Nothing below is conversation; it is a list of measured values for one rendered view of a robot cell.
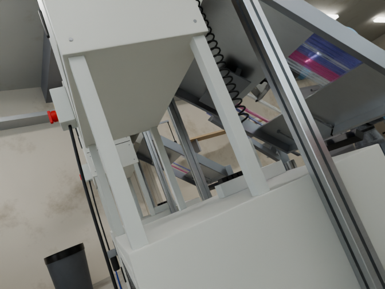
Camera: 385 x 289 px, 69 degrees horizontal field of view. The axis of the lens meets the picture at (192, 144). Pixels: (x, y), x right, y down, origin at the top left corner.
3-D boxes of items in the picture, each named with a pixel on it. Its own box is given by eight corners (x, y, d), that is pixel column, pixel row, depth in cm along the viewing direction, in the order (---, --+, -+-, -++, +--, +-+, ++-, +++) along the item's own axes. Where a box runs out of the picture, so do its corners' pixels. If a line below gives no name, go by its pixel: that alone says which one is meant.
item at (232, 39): (224, 118, 138) (228, 110, 140) (319, 35, 77) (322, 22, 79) (164, 88, 133) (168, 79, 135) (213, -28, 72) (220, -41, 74)
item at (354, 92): (289, 147, 144) (290, 142, 145) (422, 91, 84) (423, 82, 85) (257, 131, 141) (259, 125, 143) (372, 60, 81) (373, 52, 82)
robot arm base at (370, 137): (364, 147, 168) (356, 131, 170) (390, 138, 156) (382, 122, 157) (351, 152, 160) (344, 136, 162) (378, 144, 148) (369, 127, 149)
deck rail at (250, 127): (287, 153, 145) (290, 143, 148) (289, 153, 144) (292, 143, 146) (162, 89, 135) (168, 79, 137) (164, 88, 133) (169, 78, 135)
